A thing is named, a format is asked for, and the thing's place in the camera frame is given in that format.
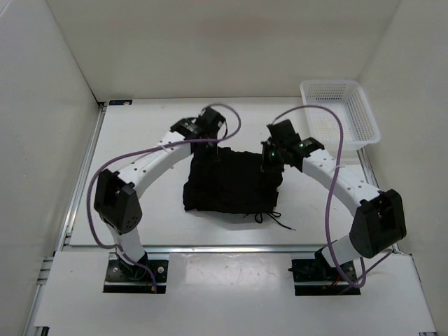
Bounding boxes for black trousers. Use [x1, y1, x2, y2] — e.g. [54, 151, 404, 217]
[183, 147, 292, 230]

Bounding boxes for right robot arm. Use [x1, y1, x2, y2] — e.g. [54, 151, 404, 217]
[262, 120, 407, 280]

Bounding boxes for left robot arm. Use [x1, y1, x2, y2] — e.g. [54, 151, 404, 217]
[93, 106, 227, 281]

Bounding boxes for blue label sticker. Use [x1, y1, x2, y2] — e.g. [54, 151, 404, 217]
[108, 99, 133, 106]

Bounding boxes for white plastic mesh basket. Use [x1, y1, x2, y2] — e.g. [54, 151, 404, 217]
[300, 79, 381, 153]

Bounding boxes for right aluminium rail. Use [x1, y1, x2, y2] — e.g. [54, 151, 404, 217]
[356, 146, 403, 253]

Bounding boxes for aluminium rail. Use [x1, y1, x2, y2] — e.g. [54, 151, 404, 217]
[22, 102, 108, 335]
[356, 146, 403, 253]
[66, 243, 330, 256]

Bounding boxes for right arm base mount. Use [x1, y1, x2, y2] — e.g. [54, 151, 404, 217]
[288, 259, 361, 297]

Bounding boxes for left aluminium rail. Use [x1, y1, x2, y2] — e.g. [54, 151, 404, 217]
[22, 102, 108, 335]

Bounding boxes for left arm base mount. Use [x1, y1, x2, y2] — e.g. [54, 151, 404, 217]
[103, 256, 169, 294]

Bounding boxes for front aluminium rail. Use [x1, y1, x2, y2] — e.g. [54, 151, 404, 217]
[66, 243, 330, 256]

